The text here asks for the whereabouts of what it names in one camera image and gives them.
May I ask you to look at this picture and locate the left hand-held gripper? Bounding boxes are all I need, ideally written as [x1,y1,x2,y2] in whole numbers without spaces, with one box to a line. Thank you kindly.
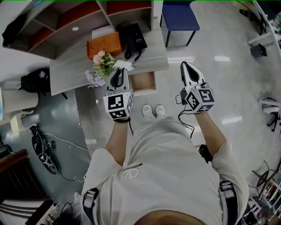
[103,67,134,121]

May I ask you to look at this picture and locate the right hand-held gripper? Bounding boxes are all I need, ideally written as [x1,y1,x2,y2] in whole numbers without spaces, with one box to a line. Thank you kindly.
[180,62,216,115]

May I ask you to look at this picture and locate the white cloth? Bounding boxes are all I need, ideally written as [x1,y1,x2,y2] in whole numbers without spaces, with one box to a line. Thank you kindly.
[112,59,135,71]

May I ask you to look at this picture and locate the wooden desk drawer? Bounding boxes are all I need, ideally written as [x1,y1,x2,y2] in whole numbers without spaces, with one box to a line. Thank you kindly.
[128,71,157,97]

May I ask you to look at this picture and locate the person's right forearm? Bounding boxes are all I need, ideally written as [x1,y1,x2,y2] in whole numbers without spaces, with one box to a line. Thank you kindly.
[194,112,227,156]

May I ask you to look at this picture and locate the person's left forearm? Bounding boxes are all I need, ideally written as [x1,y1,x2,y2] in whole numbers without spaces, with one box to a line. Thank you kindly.
[105,120,130,167]

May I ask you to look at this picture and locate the artificial flower bouquet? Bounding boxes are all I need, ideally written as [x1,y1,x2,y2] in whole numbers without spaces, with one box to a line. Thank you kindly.
[85,50,117,89]

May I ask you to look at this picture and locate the orange box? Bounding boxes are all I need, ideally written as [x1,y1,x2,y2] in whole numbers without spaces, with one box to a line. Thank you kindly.
[86,31,122,60]

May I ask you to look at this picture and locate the person's right white shoe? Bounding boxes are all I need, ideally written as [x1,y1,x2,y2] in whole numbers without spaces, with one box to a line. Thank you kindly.
[155,105,165,118]

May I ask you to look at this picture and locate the black telephone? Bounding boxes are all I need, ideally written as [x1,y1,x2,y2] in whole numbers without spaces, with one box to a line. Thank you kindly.
[115,22,148,62]

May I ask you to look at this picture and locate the grey wooden desk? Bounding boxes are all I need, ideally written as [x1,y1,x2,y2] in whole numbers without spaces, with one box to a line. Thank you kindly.
[49,16,169,96]

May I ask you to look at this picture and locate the light trousers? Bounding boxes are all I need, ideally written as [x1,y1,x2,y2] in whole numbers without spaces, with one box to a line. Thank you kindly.
[133,112,189,134]

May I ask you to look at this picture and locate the blue chair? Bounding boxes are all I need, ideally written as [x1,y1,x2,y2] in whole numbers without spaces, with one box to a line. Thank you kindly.
[159,0,200,48]

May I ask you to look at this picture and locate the small black box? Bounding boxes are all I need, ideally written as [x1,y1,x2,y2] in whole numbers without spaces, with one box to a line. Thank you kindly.
[250,43,268,58]

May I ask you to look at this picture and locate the grey bookshelf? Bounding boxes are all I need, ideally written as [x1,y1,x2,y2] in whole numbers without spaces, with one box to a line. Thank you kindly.
[2,0,155,60]

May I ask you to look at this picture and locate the black waist pouch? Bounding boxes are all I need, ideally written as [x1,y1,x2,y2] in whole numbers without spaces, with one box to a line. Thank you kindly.
[198,144,213,163]

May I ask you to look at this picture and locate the black backpack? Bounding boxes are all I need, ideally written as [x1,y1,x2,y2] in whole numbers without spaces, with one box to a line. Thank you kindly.
[20,67,51,94]

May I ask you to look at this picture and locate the white round device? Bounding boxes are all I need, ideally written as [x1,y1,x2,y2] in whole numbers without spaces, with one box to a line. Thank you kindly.
[258,97,281,132]

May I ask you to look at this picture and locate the long white desk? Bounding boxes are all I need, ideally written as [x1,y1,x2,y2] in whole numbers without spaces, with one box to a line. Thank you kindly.
[230,0,281,58]

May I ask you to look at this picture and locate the white cylindrical bin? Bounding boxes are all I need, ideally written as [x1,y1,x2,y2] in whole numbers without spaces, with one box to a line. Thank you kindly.
[0,87,40,115]

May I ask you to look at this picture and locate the white t-shirt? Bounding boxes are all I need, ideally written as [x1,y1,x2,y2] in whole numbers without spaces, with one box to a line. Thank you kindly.
[80,129,249,225]

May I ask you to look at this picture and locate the black flat bag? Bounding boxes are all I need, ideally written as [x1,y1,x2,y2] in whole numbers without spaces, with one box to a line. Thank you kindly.
[2,13,28,47]

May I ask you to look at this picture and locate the black folding stand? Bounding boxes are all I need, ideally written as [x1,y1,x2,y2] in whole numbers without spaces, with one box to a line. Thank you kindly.
[252,160,278,198]

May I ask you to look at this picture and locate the person's neck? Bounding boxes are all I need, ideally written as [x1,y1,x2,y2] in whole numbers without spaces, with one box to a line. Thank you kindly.
[136,210,209,225]

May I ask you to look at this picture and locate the black bead bracelet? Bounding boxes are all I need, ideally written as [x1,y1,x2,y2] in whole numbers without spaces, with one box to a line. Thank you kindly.
[113,117,132,124]

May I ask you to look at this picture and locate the white cable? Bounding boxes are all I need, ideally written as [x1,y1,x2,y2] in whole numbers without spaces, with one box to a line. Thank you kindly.
[40,131,93,152]

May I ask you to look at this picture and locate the black floor cable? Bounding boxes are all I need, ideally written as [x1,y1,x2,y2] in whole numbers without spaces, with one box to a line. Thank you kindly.
[58,171,85,182]

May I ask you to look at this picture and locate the black shoulder strap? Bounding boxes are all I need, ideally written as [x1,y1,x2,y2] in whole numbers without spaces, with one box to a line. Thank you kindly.
[82,188,99,225]
[219,180,239,225]

